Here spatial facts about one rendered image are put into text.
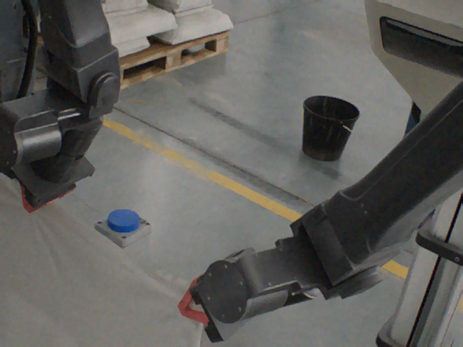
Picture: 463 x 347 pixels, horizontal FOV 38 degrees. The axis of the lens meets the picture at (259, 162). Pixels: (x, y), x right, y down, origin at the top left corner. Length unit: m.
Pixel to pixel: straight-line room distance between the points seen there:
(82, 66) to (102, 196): 2.20
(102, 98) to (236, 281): 0.29
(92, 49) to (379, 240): 0.38
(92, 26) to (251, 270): 0.32
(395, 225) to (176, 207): 2.39
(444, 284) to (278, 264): 0.71
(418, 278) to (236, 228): 1.60
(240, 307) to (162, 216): 2.24
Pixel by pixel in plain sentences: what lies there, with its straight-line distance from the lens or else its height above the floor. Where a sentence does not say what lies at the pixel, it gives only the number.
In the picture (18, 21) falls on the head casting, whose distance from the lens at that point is 1.10.
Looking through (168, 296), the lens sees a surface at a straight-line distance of 0.81.
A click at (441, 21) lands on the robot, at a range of 0.89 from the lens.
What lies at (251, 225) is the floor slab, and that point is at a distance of 2.85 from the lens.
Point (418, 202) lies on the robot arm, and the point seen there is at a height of 1.36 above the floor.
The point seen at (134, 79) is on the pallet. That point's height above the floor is 0.02.
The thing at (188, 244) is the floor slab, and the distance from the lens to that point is 2.69.
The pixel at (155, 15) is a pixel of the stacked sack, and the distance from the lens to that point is 4.03.
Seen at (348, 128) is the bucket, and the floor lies 0.21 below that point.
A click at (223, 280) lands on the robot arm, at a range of 0.61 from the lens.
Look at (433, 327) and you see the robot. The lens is 1.34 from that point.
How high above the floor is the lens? 1.60
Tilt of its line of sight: 29 degrees down
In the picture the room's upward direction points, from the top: 10 degrees clockwise
